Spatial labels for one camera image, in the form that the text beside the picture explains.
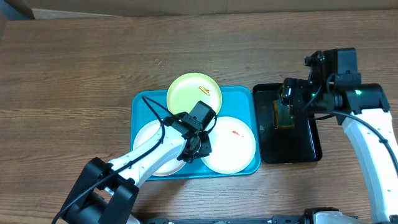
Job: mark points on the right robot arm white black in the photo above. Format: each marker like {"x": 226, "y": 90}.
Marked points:
{"x": 334, "y": 89}

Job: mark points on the light green round plate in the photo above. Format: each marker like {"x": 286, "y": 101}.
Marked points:
{"x": 187, "y": 90}

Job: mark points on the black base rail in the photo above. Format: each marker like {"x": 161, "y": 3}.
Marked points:
{"x": 310, "y": 215}

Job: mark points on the black rectangular wash tray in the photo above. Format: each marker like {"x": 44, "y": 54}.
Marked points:
{"x": 299, "y": 144}

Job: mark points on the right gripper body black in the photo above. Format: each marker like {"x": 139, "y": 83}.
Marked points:
{"x": 286, "y": 101}

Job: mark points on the green yellow scrubbing sponge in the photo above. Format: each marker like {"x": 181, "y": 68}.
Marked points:
{"x": 282, "y": 117}

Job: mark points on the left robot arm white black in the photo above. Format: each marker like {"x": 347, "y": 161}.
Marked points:
{"x": 105, "y": 192}

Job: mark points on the white plate with ketchup left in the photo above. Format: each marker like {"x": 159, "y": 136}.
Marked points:
{"x": 144, "y": 134}

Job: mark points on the cardboard sheet at back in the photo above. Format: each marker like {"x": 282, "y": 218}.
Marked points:
{"x": 196, "y": 7}

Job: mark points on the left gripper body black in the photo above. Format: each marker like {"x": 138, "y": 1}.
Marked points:
{"x": 204, "y": 149}

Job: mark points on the teal plastic serving tray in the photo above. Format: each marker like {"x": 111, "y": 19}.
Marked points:
{"x": 237, "y": 102}

